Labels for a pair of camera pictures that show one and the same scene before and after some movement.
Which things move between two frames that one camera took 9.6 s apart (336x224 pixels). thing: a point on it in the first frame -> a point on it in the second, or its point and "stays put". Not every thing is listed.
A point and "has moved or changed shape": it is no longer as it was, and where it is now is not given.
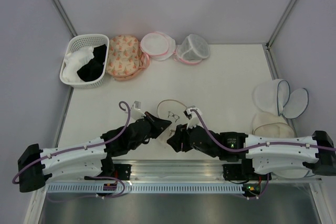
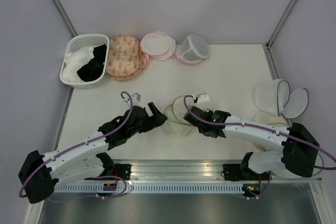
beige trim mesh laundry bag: x=173 y=110 has moved or changed shape
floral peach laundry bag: x=125 y=57 stays put
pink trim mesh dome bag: x=192 y=50 stays put
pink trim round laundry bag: x=158 y=46 stays put
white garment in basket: x=74 y=60 stays put
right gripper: x=181 y=134 -> x=210 y=113
